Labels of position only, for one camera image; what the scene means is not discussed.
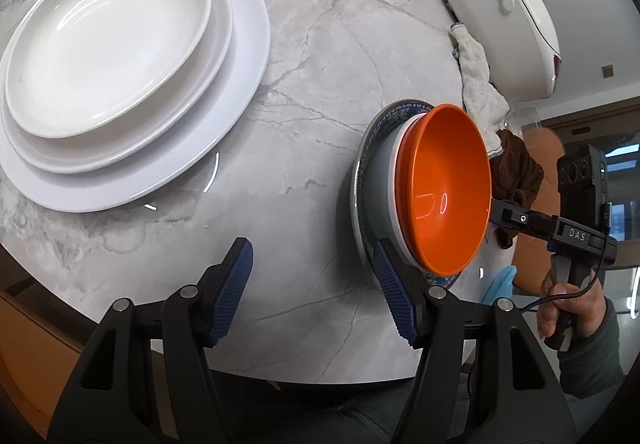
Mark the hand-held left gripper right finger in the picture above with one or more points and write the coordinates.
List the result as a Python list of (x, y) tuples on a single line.
[(395, 294)]

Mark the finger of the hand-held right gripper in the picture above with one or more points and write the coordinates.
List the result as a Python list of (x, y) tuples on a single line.
[(520, 219)]

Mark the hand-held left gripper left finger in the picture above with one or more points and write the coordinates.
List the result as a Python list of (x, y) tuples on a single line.
[(230, 294)]

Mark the orange bowl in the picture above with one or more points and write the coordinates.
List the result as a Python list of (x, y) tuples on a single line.
[(450, 184)]

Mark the small white bowl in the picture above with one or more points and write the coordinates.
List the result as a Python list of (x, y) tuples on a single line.
[(385, 194)]

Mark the blue patterned plate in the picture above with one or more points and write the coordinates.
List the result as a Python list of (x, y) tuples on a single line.
[(400, 111)]

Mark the medium white plate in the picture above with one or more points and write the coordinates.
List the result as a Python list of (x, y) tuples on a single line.
[(100, 155)]

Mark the large white plate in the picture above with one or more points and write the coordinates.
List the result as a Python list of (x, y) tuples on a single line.
[(240, 74)]

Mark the deep white plate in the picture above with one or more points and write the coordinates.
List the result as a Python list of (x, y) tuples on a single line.
[(110, 44)]

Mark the person's right forearm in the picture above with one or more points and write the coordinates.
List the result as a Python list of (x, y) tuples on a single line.
[(595, 364)]

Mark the person's right hand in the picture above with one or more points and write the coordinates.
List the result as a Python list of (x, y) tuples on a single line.
[(582, 311)]

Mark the brown cloth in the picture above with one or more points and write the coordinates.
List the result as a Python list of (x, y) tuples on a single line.
[(520, 164)]

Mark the light blue cloth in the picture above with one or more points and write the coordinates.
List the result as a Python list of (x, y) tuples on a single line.
[(500, 286)]

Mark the clear glass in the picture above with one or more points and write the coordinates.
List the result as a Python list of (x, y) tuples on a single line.
[(530, 121)]

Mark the person's grey trousers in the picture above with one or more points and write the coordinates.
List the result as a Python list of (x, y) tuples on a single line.
[(350, 419)]

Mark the white towel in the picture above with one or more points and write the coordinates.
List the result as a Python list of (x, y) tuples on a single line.
[(480, 84)]

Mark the white lidded cooking pot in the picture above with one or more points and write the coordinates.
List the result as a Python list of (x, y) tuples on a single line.
[(500, 34)]

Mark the wall switch plate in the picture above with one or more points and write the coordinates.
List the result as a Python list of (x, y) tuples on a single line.
[(608, 70)]

